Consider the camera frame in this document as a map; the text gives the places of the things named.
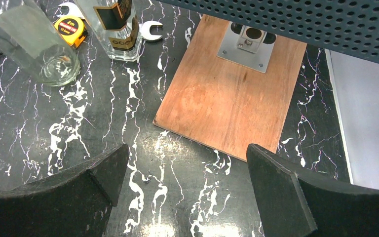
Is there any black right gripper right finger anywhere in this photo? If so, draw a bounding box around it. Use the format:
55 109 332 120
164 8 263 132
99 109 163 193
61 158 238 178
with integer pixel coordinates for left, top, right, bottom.
246 144 379 237

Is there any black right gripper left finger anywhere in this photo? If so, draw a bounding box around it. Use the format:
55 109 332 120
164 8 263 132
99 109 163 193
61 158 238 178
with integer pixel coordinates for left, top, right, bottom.
0 144 129 237

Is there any clear bottle with gold rim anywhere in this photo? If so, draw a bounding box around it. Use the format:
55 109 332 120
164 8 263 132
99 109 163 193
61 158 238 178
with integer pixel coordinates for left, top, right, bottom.
0 0 80 86

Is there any clear bottle with black cap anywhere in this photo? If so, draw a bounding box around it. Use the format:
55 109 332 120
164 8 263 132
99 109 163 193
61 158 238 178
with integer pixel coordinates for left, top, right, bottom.
75 0 142 62

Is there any yellow tape measure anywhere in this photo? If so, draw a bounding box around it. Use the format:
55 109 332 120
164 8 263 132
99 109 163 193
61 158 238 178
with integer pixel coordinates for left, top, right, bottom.
54 15 88 49

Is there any grey metal box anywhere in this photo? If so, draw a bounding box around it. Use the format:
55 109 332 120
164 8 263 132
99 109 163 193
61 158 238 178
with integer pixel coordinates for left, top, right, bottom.
169 0 379 64

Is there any steel combination wrench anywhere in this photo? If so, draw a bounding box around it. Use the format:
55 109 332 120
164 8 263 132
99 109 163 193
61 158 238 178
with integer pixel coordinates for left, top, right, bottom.
57 2 163 42

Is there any metal bracket with knob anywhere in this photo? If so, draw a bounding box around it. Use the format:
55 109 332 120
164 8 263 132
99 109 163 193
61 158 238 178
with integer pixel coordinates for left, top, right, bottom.
217 22 277 73

